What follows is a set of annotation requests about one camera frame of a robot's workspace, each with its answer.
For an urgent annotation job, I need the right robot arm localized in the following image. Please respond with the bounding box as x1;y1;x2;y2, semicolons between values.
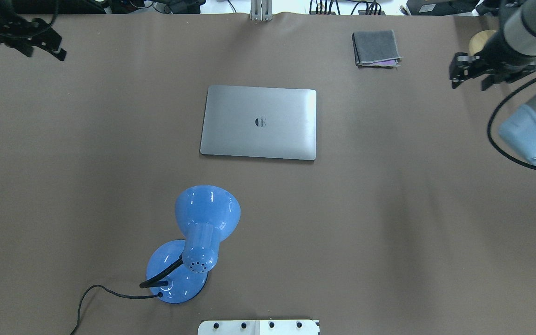
449;0;536;170

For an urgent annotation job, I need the aluminium frame post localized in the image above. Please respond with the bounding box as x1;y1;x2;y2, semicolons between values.
249;0;273;22

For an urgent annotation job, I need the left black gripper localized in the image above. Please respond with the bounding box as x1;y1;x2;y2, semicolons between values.
0;0;67;61

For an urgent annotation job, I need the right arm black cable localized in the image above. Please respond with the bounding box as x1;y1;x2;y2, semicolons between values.
487;65;536;178

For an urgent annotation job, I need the blue desk lamp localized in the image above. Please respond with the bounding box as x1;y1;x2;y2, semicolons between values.
140;185;241;304

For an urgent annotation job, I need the black lamp power cable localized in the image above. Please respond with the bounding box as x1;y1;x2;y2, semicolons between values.
70;285;163;335

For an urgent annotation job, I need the grey aluminium laptop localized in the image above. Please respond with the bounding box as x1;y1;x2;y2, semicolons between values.
200;85;317;161

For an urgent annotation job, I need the wooden mug tree stand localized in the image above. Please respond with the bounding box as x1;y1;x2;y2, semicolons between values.
468;30;498;59

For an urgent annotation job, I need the folded grey cloth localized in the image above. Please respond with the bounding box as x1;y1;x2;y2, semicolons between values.
352;30;402;68

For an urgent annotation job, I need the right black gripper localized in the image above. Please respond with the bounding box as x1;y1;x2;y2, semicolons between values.
449;31;536;91

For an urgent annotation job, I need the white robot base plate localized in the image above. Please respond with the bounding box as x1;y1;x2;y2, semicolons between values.
197;319;321;335

